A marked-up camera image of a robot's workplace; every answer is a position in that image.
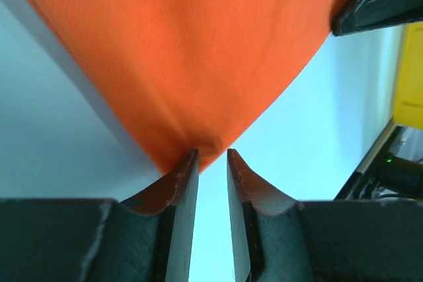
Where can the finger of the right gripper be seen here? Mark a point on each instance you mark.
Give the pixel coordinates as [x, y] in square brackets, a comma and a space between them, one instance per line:
[363, 15]

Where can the orange t-shirt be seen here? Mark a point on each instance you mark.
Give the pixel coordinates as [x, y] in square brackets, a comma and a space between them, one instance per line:
[189, 74]

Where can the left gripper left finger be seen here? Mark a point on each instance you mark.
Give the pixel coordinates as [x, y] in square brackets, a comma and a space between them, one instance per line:
[147, 237]

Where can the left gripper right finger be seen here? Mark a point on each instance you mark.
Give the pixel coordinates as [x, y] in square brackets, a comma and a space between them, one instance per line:
[278, 238]

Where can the yellow plastic bin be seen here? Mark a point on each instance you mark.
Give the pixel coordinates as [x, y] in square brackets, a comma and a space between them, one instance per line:
[408, 99]

